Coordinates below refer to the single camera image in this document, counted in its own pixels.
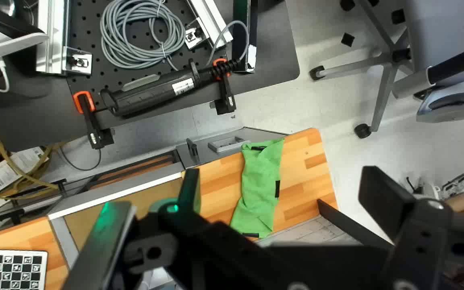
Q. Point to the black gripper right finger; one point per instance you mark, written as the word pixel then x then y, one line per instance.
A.
pixel 391 201

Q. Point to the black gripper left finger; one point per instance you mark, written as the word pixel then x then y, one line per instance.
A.
pixel 101 242

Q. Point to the green towel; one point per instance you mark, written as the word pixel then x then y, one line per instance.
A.
pixel 259 187

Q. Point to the white sink basin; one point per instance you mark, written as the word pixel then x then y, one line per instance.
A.
pixel 120 195

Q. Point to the wooden butcher block counter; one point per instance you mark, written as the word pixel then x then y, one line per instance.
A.
pixel 302 171

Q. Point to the black white checkerboard board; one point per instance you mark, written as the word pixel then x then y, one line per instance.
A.
pixel 9 269

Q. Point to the orange black clamp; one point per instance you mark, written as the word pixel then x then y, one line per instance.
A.
pixel 223 80
pixel 85 101

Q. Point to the grey office chair base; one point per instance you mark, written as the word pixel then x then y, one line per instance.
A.
pixel 387 58

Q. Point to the black cylindrical device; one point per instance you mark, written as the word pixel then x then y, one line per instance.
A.
pixel 157 90

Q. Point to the silver aluminium extrusion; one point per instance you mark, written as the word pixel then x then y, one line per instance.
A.
pixel 209 21
pixel 52 37

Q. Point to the black perforated breadboard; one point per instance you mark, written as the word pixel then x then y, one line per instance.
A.
pixel 88 32

